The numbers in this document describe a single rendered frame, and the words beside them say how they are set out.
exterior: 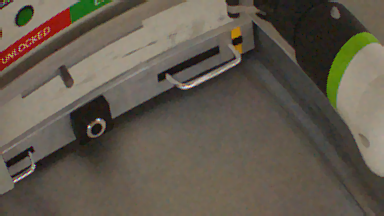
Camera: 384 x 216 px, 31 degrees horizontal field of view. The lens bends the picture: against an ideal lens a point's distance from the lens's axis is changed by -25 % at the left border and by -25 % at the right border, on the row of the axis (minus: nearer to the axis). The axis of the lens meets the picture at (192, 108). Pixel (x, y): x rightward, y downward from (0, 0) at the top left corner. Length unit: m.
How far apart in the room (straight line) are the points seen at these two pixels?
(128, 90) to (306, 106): 0.25
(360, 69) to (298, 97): 0.54
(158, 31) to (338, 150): 0.31
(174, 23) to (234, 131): 0.16
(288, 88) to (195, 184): 0.20
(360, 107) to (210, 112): 0.56
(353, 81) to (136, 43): 0.52
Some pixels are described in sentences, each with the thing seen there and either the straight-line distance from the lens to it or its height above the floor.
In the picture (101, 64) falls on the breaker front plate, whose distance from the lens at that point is 1.10.
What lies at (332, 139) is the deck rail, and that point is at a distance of 1.14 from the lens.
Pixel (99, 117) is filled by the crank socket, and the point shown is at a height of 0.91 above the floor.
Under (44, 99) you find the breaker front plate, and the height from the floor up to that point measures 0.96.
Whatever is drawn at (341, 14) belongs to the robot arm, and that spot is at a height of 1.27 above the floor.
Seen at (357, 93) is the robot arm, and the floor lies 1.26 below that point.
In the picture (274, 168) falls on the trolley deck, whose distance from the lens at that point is 1.11.
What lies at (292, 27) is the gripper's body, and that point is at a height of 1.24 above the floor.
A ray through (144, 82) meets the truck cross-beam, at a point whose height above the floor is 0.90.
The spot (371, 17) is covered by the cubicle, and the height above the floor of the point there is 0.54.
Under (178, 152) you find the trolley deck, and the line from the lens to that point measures 1.14.
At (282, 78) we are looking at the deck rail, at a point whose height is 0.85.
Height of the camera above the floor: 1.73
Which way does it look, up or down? 48 degrees down
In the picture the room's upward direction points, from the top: 6 degrees counter-clockwise
